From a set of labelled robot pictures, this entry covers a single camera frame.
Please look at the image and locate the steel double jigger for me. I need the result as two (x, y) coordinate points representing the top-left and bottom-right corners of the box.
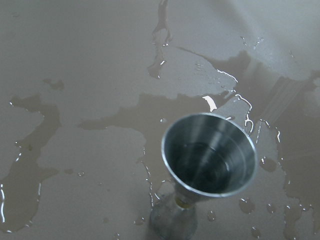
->
(150, 112), (258, 240)

